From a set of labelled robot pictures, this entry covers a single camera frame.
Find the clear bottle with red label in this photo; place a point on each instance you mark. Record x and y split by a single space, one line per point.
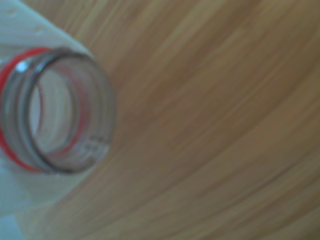
100 105

